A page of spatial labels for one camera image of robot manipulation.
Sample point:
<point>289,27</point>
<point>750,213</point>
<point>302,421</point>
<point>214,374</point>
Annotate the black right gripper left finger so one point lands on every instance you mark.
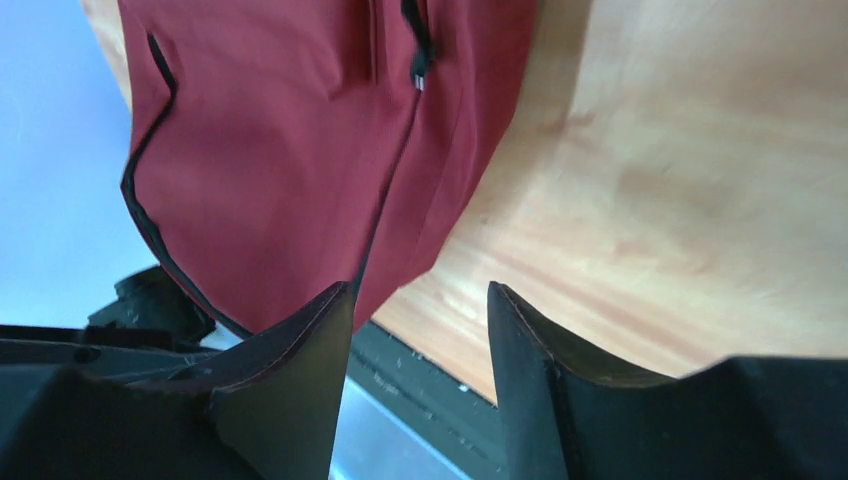
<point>264,408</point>

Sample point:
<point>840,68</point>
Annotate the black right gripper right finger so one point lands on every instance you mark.
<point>572,410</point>

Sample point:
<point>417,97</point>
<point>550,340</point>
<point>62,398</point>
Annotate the red student backpack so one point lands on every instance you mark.
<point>279,147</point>

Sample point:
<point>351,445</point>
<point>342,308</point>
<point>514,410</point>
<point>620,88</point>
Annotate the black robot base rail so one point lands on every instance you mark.
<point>446,414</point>

